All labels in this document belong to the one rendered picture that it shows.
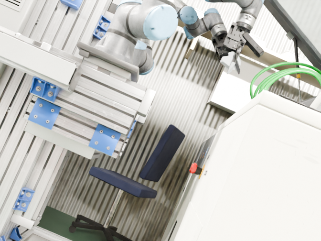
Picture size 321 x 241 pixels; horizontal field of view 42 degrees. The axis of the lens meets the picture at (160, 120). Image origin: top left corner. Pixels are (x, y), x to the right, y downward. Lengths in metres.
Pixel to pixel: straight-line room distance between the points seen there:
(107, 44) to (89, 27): 0.24
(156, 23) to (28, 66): 0.43
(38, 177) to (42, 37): 0.55
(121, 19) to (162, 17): 0.18
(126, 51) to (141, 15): 0.15
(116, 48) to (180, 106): 2.44
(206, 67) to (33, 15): 2.45
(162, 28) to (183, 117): 2.50
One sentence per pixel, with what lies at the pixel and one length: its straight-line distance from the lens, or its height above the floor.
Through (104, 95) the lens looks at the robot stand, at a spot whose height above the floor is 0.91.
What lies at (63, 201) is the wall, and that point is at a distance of 3.89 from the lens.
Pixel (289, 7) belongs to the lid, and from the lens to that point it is 2.23.
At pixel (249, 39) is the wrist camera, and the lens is 1.78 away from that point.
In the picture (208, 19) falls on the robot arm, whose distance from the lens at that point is 2.10.
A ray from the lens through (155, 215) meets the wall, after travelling 3.86.
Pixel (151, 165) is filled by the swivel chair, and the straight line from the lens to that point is 3.31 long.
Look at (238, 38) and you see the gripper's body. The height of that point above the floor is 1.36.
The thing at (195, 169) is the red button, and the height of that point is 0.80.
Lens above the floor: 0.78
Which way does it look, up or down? 5 degrees up
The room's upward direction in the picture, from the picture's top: 23 degrees clockwise
